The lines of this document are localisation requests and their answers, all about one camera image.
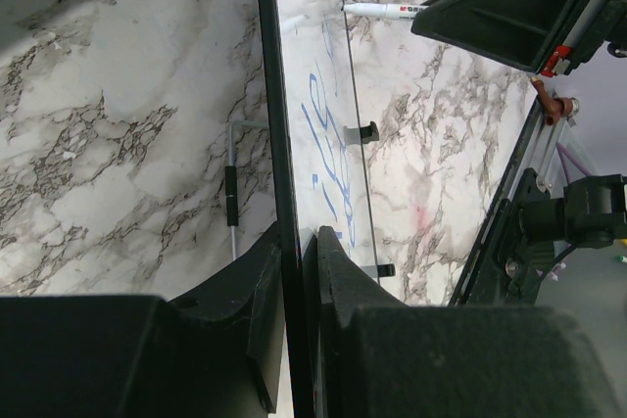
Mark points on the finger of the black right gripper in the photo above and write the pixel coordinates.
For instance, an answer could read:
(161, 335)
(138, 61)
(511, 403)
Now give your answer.
(518, 33)

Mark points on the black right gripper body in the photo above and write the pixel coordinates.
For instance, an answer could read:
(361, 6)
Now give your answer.
(588, 25)

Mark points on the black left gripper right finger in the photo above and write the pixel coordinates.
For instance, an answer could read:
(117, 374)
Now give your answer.
(382, 358)

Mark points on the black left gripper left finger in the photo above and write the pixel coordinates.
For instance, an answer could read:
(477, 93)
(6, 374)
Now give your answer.
(213, 351)

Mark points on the white marker pen blue cap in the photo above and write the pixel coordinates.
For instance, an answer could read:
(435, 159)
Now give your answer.
(395, 12)

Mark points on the white whiteboard with black rim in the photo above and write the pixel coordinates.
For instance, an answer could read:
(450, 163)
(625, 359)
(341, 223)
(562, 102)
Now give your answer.
(317, 158)

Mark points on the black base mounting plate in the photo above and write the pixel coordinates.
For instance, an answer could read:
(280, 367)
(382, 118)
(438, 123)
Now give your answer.
(483, 280)

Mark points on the aluminium frame rail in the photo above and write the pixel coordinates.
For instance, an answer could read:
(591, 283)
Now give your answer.
(552, 152)

